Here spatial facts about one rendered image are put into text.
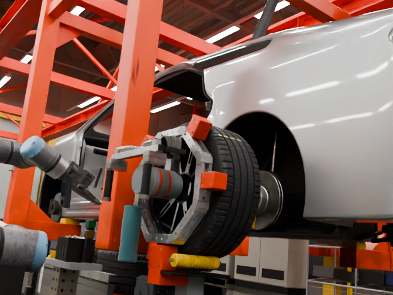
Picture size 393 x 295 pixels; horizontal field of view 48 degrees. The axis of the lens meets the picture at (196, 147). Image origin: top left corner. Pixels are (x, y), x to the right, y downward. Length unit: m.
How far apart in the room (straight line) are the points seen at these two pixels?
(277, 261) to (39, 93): 4.47
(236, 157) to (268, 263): 5.42
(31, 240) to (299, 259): 5.89
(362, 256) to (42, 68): 3.30
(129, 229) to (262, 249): 5.45
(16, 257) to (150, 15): 1.64
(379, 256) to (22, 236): 3.20
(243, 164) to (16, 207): 2.63
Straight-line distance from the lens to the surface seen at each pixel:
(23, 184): 4.24
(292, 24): 5.50
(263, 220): 2.38
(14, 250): 1.68
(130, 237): 2.11
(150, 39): 2.70
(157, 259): 2.07
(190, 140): 2.00
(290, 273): 7.11
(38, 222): 4.28
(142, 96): 2.56
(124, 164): 2.17
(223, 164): 1.93
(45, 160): 1.73
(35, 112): 4.35
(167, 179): 2.04
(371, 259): 4.11
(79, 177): 1.79
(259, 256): 7.48
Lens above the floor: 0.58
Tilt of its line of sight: 13 degrees up
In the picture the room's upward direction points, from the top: 5 degrees clockwise
